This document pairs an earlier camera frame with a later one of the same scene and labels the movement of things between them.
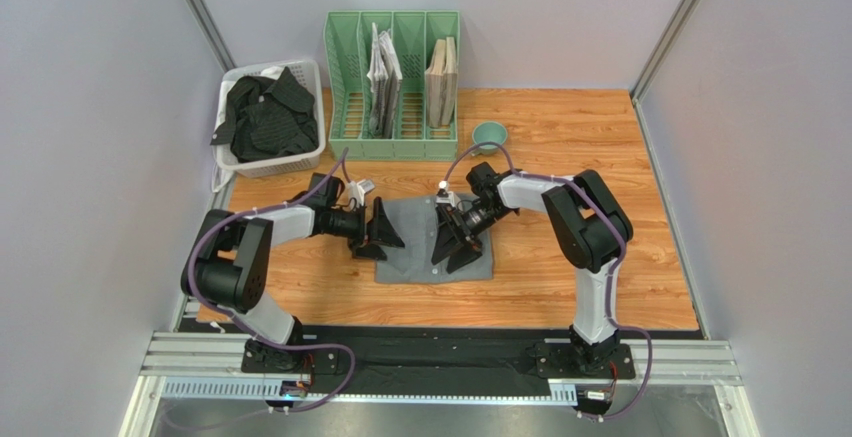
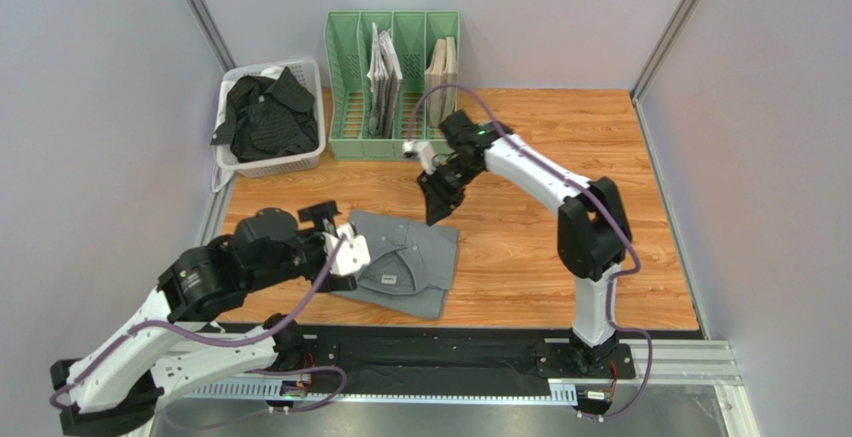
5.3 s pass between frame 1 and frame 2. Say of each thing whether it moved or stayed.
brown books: stayed
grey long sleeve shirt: moved
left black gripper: moved
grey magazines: stayed
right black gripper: moved
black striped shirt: stayed
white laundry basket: stayed
